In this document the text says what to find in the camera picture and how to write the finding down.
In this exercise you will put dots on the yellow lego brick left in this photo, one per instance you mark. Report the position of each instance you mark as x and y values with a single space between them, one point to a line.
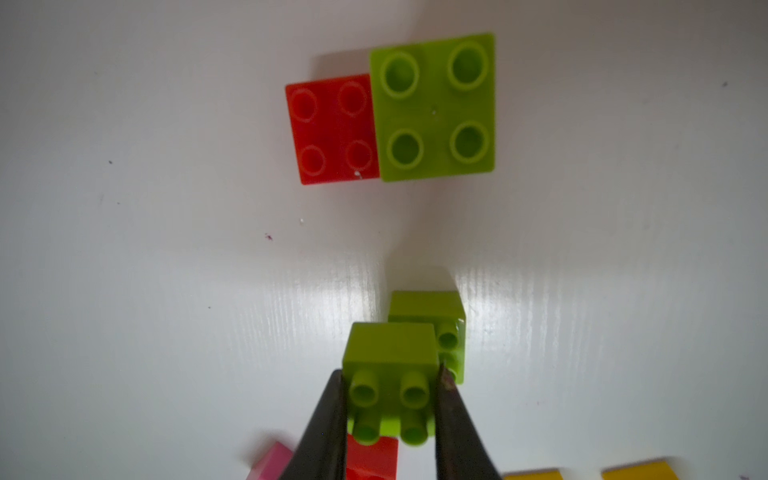
545 474

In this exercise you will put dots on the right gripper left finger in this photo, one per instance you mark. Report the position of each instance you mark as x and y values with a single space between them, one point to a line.
321 452

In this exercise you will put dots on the small red lego brick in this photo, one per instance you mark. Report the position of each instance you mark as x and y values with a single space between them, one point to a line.
374 462

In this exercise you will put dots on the red long lego brick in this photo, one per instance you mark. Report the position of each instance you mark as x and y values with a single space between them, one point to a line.
333 129

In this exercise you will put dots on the yellow lego brick right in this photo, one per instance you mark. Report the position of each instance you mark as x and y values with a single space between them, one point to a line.
657 469

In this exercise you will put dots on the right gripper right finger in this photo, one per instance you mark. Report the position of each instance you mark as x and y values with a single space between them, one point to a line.
459 451

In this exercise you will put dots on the yellow lego brick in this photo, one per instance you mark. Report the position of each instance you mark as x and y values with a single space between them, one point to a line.
657 469
545 474

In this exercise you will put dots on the green lego brick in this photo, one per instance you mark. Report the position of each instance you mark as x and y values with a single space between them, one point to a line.
444 310
390 370
434 107

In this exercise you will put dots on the pink lego brick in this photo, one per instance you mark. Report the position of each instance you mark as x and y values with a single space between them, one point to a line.
271 464

